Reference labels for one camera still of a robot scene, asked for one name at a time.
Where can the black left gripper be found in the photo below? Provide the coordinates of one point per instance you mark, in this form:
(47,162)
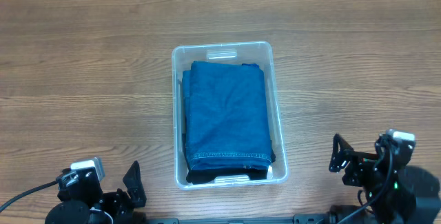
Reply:
(136,191)

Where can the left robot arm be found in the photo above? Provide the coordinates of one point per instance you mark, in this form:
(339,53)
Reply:
(84,202)

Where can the black cloth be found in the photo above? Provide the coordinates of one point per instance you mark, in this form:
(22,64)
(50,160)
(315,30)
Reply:
(213,154)

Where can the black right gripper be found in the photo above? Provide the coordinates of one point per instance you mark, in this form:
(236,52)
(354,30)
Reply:
(360,162)

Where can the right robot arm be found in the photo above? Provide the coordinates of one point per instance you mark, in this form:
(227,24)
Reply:
(390,190)

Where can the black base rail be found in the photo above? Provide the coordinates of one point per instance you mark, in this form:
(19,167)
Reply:
(296,219)

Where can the blue denim cloth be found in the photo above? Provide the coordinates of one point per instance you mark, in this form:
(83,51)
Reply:
(224,97)

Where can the clear plastic storage container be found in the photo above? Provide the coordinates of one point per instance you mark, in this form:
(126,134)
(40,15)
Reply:
(252,52)

